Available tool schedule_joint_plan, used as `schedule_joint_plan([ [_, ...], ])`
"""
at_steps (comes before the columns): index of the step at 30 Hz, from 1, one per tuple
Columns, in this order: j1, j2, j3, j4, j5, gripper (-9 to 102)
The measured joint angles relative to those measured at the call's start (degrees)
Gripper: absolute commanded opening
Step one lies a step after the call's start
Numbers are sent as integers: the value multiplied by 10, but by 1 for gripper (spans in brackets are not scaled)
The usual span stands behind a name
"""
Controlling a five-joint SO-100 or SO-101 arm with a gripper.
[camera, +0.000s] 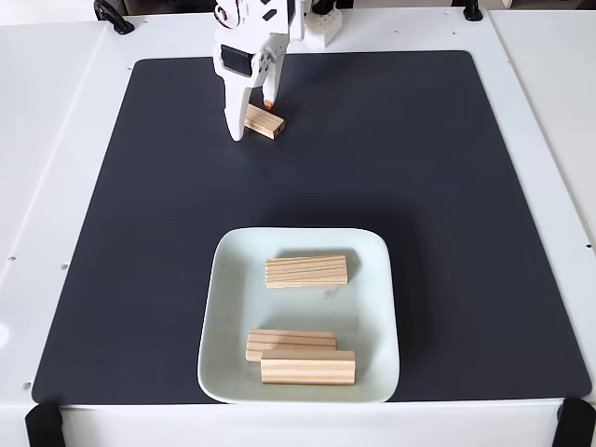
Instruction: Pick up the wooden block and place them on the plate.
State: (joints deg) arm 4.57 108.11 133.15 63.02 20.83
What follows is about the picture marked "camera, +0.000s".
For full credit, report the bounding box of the wooden block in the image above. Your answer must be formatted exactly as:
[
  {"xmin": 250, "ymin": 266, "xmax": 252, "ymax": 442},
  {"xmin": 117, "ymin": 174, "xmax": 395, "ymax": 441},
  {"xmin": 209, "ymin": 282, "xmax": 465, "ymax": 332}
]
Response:
[
  {"xmin": 265, "ymin": 254, "xmax": 350, "ymax": 290},
  {"xmin": 260, "ymin": 349, "xmax": 358, "ymax": 386},
  {"xmin": 245, "ymin": 328, "xmax": 338, "ymax": 363},
  {"xmin": 244, "ymin": 102, "xmax": 286, "ymax": 141}
]

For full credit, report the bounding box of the pale square plate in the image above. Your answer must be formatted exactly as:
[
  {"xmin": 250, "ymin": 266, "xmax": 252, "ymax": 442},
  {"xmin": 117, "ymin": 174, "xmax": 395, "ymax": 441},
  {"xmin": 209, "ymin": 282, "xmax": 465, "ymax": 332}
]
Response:
[{"xmin": 196, "ymin": 226, "xmax": 401, "ymax": 405}]

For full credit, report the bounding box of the dark grey table mat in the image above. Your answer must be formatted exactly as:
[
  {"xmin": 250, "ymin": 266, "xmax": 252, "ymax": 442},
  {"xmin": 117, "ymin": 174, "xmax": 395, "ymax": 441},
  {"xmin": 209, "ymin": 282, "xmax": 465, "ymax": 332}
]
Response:
[{"xmin": 31, "ymin": 49, "xmax": 593, "ymax": 405}]

